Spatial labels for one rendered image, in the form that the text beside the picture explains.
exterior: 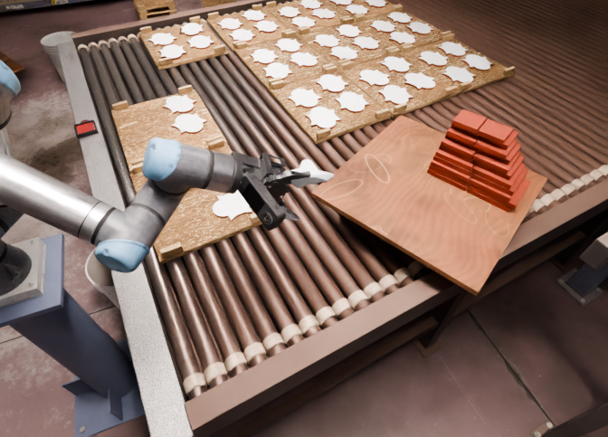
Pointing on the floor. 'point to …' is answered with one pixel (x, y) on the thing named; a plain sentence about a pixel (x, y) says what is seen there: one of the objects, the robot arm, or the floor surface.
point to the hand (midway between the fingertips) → (317, 201)
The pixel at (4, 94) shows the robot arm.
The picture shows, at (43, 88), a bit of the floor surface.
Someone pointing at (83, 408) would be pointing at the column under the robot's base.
